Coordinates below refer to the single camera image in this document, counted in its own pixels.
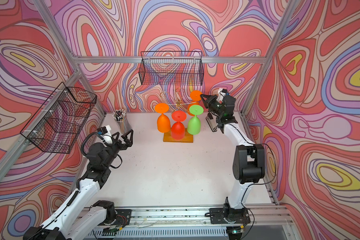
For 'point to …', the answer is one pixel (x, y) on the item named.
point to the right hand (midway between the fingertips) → (199, 97)
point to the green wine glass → (194, 123)
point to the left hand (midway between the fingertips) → (127, 131)
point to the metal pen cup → (119, 115)
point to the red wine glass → (178, 131)
